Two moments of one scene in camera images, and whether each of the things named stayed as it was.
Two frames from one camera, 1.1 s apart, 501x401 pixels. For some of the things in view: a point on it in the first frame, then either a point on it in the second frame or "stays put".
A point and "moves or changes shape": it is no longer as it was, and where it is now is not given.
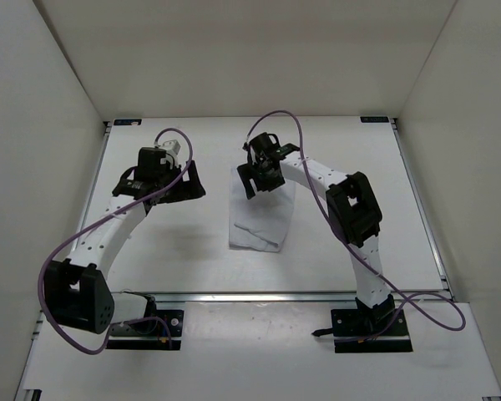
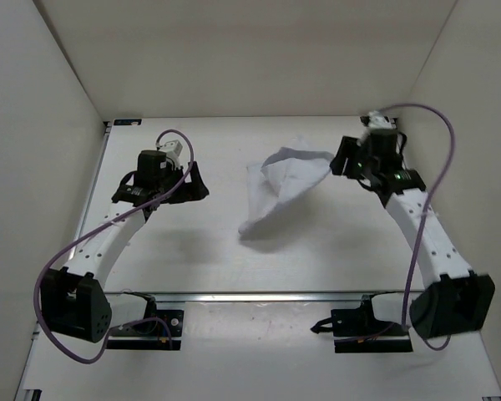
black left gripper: [189, 187] stays put
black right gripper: [245, 173] → [339, 165]
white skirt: [259, 222] moves or changes shape
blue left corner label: [127, 121] stays put
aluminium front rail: [285, 296] stays put
